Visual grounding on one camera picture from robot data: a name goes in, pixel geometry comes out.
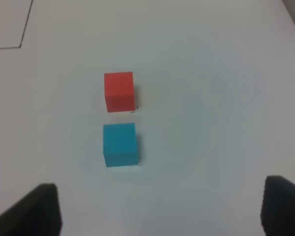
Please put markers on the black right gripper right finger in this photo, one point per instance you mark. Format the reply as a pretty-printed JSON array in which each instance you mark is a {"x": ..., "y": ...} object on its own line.
[{"x": 278, "y": 207}]

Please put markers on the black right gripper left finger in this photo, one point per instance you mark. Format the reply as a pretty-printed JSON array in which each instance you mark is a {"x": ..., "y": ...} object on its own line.
[{"x": 36, "y": 214}]

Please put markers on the blue cube block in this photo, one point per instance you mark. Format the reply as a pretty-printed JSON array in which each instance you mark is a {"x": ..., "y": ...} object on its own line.
[{"x": 120, "y": 146}]

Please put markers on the loose red cube block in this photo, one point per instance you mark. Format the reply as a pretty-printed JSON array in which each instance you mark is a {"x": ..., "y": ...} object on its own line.
[{"x": 119, "y": 92}]

